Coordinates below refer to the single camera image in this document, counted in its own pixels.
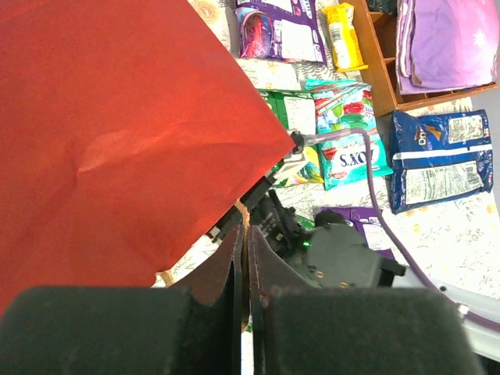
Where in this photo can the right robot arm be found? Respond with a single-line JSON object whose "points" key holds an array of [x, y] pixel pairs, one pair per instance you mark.
{"points": [[339, 257]]}

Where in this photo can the purple folded cloth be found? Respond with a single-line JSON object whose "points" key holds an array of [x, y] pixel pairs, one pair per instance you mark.
{"points": [[445, 45]]}

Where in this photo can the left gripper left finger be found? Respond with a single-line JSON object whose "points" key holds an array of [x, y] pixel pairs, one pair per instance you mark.
{"points": [[192, 327]]}

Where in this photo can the blue chips bag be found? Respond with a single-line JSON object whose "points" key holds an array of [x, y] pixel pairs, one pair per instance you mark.
{"points": [[439, 158]]}

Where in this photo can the wooden tray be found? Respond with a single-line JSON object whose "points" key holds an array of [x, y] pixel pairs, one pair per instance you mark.
{"points": [[376, 32]]}

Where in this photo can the yellow snack packet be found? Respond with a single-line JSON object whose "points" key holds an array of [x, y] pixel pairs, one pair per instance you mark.
{"points": [[343, 37]]}

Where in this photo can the floral table mat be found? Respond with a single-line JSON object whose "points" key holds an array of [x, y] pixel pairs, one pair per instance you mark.
{"points": [[454, 243]]}

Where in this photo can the green yellow snack bag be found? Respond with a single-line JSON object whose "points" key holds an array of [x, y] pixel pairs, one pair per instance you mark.
{"points": [[296, 111]]}

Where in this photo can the purple snack packet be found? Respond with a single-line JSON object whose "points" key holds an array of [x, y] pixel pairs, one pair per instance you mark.
{"points": [[284, 30], [366, 222]]}

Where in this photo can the red paper bag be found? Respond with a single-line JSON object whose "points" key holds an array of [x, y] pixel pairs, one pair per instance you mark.
{"points": [[127, 131]]}

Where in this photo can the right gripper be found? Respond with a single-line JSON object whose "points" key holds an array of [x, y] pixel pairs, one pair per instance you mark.
{"points": [[279, 224]]}

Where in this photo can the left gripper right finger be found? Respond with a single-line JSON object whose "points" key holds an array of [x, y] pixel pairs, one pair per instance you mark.
{"points": [[301, 329]]}

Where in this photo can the green white snack packet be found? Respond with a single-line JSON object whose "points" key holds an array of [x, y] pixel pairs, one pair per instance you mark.
{"points": [[347, 105]]}

